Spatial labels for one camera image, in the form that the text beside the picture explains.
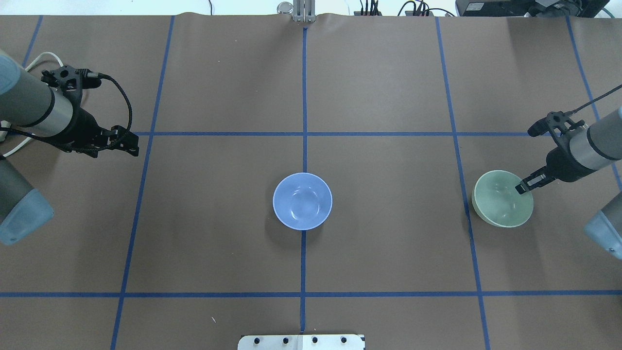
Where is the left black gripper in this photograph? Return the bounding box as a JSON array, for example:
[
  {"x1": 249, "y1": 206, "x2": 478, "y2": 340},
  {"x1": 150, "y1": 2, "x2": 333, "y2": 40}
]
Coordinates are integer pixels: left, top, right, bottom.
[{"x1": 56, "y1": 108, "x2": 139, "y2": 157}]

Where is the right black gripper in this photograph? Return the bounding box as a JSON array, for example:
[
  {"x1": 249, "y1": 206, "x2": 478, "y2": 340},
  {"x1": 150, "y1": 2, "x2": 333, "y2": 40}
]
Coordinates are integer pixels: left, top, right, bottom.
[{"x1": 515, "y1": 148, "x2": 581, "y2": 195}]

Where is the green bowl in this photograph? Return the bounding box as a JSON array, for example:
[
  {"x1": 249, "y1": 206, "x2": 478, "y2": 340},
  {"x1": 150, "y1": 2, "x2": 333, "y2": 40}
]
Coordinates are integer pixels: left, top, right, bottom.
[{"x1": 471, "y1": 169, "x2": 535, "y2": 228}]

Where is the blue bowl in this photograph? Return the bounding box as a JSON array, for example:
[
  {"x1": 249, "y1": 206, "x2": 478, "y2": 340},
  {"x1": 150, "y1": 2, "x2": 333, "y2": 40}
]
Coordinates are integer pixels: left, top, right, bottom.
[{"x1": 272, "y1": 172, "x2": 333, "y2": 231}]

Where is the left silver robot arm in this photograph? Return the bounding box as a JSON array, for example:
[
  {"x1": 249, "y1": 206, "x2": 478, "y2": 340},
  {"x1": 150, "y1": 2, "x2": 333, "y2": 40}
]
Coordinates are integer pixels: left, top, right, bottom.
[{"x1": 0, "y1": 52, "x2": 139, "y2": 246}]

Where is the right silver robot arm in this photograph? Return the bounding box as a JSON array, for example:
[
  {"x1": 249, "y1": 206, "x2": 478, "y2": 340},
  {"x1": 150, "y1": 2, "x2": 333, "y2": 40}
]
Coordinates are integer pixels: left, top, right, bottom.
[{"x1": 515, "y1": 108, "x2": 622, "y2": 259}]

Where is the black laptop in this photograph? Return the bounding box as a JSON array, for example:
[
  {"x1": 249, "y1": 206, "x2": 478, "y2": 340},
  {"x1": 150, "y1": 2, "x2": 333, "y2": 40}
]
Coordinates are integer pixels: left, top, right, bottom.
[{"x1": 455, "y1": 0, "x2": 609, "y2": 18}]

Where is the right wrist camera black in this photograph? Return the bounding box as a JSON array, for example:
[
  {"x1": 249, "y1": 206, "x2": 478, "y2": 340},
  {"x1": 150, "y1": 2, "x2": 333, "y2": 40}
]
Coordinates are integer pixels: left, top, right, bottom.
[{"x1": 527, "y1": 111, "x2": 588, "y2": 141}]

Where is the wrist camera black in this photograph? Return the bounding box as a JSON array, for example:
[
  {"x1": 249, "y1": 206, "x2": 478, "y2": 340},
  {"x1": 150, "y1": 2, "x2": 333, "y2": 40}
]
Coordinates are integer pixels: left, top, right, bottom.
[
  {"x1": 527, "y1": 111, "x2": 588, "y2": 141},
  {"x1": 41, "y1": 66, "x2": 102, "y2": 107}
]

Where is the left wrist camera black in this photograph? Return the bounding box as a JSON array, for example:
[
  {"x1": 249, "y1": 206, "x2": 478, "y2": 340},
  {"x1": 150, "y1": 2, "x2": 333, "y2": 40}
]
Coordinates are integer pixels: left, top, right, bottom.
[{"x1": 41, "y1": 66, "x2": 102, "y2": 107}]

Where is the white toaster power cable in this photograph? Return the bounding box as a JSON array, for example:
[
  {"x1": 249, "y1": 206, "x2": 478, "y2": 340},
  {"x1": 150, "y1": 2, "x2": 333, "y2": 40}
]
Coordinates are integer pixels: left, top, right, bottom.
[{"x1": 0, "y1": 52, "x2": 65, "y2": 158}]

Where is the aluminium frame post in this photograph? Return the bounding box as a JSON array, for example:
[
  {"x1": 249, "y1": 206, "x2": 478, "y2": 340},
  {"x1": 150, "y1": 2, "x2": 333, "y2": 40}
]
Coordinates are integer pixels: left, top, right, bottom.
[{"x1": 292, "y1": 0, "x2": 317, "y2": 23}]

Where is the white central pedestal column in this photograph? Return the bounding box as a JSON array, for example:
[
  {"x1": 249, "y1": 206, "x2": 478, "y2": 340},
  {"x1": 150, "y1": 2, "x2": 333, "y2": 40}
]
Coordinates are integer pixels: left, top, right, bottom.
[{"x1": 237, "y1": 334, "x2": 366, "y2": 350}]

